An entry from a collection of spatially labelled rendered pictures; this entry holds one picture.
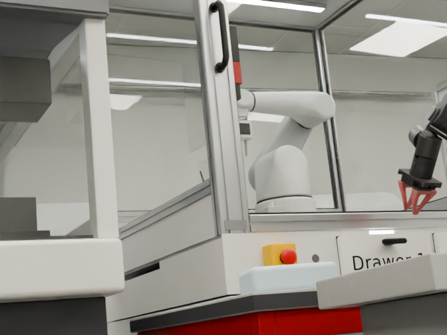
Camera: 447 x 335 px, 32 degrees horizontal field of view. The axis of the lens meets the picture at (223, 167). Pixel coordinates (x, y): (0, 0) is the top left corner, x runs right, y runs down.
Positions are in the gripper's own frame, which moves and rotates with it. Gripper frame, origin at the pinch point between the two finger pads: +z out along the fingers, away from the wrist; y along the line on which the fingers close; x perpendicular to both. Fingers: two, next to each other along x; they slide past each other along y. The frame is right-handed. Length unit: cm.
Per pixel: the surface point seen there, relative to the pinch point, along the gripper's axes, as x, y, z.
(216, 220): 49, 12, 8
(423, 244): -9.5, 2.0, 11.3
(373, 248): 7.0, 2.1, 12.1
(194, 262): 49, 19, 23
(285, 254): 36.7, -2.3, 10.5
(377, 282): 75, -77, -23
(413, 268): 76, -83, -28
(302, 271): 65, -48, -9
